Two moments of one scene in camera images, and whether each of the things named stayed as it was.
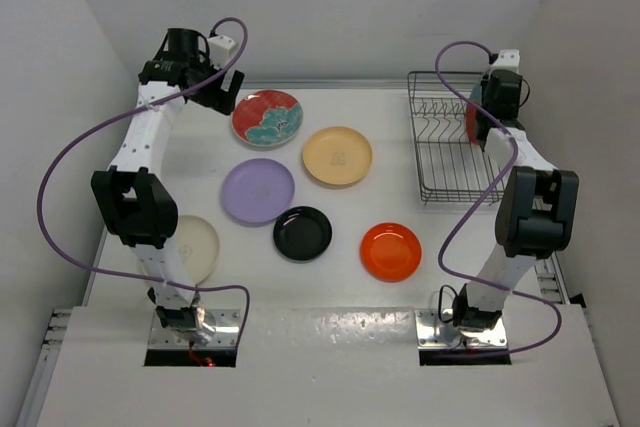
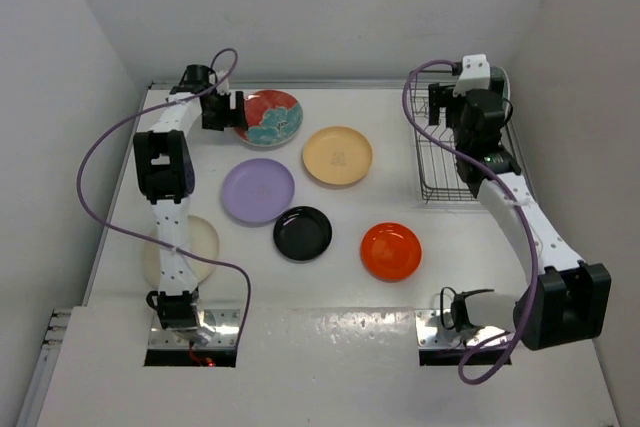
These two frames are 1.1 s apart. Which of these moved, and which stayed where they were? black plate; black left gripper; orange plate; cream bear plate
Moved: black left gripper
Stayed: orange plate; cream bear plate; black plate
